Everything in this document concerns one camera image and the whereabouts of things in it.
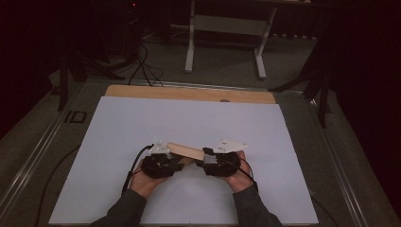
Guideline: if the black floor socket box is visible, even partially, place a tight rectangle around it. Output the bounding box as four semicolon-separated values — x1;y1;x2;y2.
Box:
63;110;88;124

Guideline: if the white table mat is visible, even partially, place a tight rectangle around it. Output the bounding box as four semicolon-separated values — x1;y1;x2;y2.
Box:
48;96;320;226

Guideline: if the person's left hand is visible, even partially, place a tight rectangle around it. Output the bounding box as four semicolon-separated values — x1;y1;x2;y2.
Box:
129;169;167;200

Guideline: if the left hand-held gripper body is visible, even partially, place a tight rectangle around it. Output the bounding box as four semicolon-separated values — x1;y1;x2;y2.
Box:
140;140;178;180

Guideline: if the right hand-held gripper cable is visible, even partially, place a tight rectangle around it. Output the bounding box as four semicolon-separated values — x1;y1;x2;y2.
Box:
220;158;260;194

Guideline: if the left hand-held gripper cable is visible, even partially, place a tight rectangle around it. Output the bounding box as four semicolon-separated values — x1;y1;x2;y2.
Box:
121;144;155;196

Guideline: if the white metal desk frame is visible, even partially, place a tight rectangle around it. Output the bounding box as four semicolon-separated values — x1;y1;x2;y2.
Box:
183;0;313;80

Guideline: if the metal floor rail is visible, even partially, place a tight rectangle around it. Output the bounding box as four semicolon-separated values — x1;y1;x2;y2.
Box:
0;100;72;217
308;98;371;227

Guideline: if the black device with red light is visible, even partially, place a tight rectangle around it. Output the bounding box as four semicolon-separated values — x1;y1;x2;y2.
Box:
122;0;144;62

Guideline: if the black stand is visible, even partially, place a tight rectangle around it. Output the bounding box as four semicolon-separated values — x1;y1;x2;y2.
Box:
269;37;334;129
56;46;126;112

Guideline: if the black floor cable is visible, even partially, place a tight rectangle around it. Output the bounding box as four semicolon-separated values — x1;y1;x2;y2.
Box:
310;195;340;227
33;144;82;227

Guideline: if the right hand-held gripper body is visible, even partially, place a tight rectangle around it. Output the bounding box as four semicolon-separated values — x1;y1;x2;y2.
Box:
202;138;249;178

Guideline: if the person's right hand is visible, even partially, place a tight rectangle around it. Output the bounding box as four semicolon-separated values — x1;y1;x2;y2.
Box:
221;150;255;194

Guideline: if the black floor cables bundle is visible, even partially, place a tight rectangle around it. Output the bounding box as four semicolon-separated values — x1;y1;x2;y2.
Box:
127;43;166;88

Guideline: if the wooden picture frame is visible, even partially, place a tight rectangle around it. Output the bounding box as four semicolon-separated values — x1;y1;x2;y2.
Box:
166;142;206;167

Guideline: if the hand-held gripper cable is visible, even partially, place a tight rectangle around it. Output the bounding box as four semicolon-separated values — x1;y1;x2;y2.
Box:
121;144;155;196
220;158;260;194

